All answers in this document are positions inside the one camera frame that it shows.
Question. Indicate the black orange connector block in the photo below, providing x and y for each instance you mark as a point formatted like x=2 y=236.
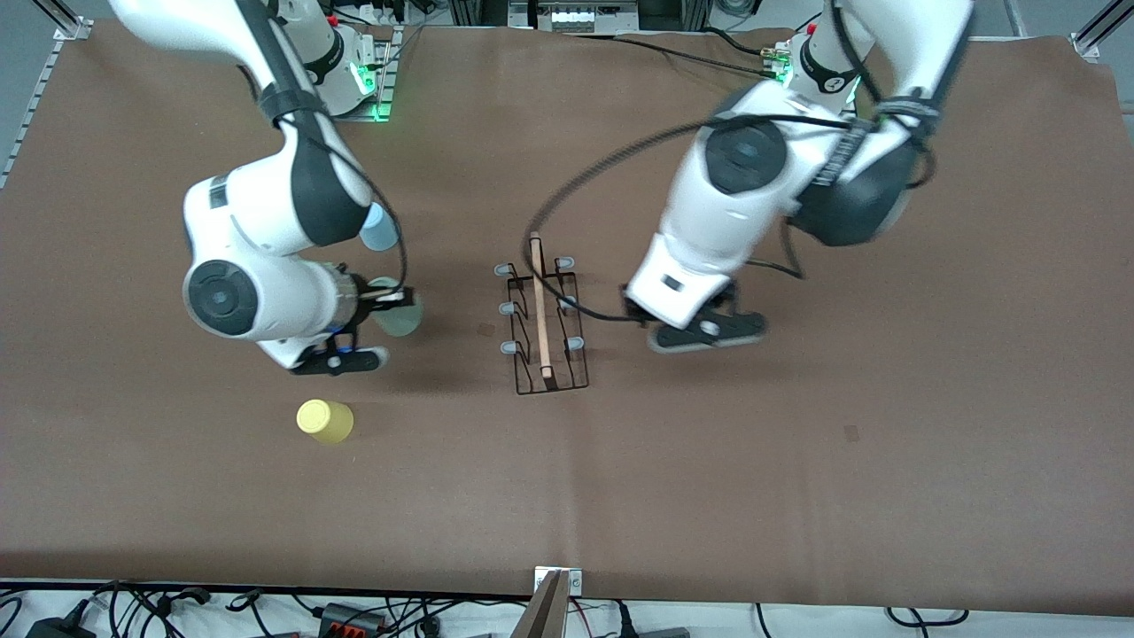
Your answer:
x=350 y=618

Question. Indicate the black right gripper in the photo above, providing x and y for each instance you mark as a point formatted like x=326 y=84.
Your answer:
x=362 y=297

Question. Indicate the black power adapter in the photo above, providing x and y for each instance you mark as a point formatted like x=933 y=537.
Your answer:
x=58 y=627

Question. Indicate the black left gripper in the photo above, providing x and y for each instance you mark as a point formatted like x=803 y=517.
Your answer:
x=633 y=307

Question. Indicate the pale green plastic cup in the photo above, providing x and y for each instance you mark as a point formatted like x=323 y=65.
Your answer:
x=403 y=319

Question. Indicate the yellow plastic cup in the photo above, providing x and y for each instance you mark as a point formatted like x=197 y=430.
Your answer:
x=330 y=424

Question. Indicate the pointed camera mount bar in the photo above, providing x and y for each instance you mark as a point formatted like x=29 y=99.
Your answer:
x=545 y=616

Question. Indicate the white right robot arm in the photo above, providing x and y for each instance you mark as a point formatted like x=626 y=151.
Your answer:
x=257 y=213

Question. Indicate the grey power strip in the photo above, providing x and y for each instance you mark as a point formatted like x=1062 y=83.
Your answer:
x=585 y=16

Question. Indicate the aluminium frame strut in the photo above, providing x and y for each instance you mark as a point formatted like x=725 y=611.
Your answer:
x=1103 y=27
x=62 y=19

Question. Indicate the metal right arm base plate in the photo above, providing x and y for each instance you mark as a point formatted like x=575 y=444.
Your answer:
x=383 y=80

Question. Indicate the small metal edge bracket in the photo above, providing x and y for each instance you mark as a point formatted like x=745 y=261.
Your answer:
x=574 y=581

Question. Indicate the brown table cover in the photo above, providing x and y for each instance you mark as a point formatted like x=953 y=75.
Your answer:
x=567 y=496

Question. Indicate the perforated metal edge rail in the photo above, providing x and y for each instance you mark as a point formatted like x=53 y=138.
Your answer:
x=31 y=106

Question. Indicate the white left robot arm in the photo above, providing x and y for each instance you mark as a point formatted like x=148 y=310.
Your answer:
x=735 y=213

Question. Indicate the light blue plastic cup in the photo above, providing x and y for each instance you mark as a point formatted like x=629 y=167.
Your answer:
x=383 y=232

